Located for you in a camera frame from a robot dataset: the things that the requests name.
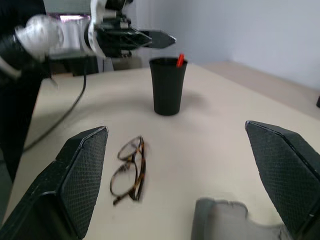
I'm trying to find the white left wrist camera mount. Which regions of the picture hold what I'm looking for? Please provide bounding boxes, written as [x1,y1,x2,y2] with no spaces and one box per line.
[87,0,109,60]

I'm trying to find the pointed black finger of the left gripper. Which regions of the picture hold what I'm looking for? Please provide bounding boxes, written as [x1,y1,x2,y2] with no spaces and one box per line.
[141,29,177,50]

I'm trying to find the tortoiseshell eyeglasses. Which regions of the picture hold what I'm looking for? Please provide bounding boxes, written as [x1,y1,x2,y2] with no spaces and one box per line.
[109,135,149,207]

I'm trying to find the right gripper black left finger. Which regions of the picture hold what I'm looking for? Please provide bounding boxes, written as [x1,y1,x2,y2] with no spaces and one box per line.
[0,126,109,240]

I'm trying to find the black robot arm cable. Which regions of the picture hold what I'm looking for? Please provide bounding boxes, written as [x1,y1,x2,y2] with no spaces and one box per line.
[22,56,88,152]

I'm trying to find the red marker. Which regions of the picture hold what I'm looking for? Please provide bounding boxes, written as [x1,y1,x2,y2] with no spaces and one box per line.
[175,52,186,69]

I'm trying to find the dark robot torso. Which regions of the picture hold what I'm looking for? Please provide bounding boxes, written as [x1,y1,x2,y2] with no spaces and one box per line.
[0,0,48,185]

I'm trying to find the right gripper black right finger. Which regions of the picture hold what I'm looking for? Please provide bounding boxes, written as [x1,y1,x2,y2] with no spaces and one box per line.
[244,120,320,240]

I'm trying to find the black plastic cup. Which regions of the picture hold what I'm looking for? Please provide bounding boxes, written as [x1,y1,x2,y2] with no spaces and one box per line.
[149,56,189,117]

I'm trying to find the glossy black finger of the left gripper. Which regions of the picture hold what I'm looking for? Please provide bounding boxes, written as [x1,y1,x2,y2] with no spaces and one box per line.
[100,26,153,51]

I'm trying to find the grey glasses case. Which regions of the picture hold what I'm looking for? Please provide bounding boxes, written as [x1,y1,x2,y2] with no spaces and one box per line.
[190,197,289,240]

